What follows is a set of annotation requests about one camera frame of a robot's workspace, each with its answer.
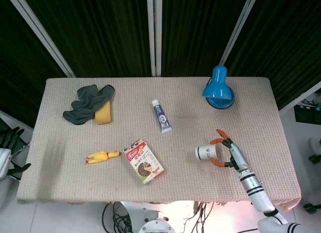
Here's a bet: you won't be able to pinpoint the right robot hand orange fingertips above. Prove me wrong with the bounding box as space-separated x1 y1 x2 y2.
209 129 250 174

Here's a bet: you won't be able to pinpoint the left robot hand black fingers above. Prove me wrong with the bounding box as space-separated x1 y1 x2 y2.
0 127 32 182

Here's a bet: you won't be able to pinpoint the white paper cup blue logo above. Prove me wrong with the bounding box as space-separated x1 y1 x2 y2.
195 144 219 161

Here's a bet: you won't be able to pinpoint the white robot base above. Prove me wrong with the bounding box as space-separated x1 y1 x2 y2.
117 201 197 233

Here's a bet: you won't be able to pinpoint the blue desk lamp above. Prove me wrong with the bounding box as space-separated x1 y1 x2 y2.
202 64 236 110

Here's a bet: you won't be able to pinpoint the beige woven tablecloth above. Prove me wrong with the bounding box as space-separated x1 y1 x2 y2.
16 77 301 213

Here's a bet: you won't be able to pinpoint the white stand base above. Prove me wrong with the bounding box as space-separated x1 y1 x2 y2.
308 137 321 159

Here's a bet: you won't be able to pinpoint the black electronics box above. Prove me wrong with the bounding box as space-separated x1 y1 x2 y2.
294 104 321 124

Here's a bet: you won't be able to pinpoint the purple white toothpaste tube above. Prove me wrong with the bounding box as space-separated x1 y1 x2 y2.
151 99 173 134

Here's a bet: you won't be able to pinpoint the red white biscuit box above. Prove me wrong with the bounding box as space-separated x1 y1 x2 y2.
124 139 165 185

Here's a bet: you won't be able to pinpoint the dark grey cloth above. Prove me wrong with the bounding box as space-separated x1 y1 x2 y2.
62 84 115 126

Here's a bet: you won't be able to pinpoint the yellow rubber chicken toy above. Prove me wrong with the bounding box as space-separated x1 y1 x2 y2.
84 150 121 165

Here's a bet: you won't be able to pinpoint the yellow sponge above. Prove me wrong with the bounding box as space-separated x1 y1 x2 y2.
94 101 113 125

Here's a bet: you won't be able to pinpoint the thin dark cable bundle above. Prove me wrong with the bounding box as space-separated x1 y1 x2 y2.
182 202 215 233

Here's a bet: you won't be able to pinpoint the white partition bottom frame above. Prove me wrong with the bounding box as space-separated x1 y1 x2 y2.
277 81 321 115

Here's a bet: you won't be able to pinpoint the black cable bundle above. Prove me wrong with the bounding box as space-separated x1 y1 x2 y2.
101 202 134 233

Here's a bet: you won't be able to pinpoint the white partition post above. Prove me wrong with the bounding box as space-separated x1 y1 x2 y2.
146 0 163 77
219 0 260 66
4 0 76 78

